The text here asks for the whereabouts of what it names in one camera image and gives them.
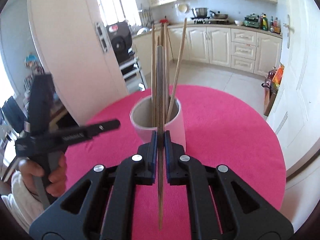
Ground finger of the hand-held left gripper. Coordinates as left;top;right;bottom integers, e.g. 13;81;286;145
31;119;121;148

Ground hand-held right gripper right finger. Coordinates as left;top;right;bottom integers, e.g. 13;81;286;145
164;130;294;240

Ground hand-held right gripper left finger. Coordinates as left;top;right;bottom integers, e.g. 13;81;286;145
29;130;158;240

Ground pink cylindrical cup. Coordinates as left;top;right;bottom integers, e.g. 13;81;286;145
129;97;187;153

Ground long wooden chopstick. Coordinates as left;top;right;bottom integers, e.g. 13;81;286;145
155;45;167;232

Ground bunch of wooden chopsticks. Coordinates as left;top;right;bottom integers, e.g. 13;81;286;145
151;17;187;127

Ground person's left hand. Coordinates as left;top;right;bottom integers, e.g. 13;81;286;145
18;155;68;198

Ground cream open door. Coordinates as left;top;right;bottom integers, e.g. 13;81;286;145
27;0;129;125

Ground pink round tablecloth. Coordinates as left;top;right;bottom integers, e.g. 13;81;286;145
60;85;287;240

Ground white storage cart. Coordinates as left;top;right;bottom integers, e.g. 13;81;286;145
119;52;147;92

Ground metal door lock plate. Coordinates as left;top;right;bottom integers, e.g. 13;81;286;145
94;22;111;53

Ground black kitchen appliance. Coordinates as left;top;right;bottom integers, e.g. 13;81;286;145
107;21;133;55

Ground cream lower kitchen cabinets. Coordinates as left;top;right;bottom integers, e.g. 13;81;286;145
131;25;283;77

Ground brown bag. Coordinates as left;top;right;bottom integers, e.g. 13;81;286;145
262;79;278;117

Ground metal dish rack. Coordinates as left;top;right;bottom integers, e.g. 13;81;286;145
139;5;153;29

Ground kitchen window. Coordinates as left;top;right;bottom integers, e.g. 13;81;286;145
94;0;143;27

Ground gas stove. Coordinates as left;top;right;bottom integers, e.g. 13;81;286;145
191;17;232;25

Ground orange snack bag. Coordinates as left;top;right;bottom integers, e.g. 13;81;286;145
272;65;285;84

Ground steel cooking pot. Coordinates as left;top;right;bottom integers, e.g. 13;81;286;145
192;7;209;18

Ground dark wok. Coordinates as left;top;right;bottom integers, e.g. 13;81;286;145
209;10;229;20

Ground white panel door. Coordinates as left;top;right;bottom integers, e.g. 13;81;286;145
265;0;320;178

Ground green electric cooker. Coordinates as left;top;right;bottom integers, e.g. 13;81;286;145
244;14;260;28

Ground metal door handle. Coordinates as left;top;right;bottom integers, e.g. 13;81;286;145
284;14;292;49

